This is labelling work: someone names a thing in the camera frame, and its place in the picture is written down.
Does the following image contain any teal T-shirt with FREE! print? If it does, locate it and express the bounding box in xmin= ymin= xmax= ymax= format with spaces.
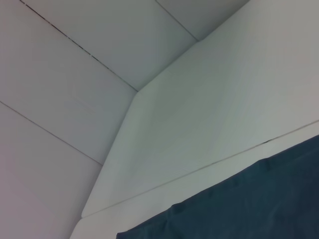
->
xmin=116 ymin=134 xmax=319 ymax=239

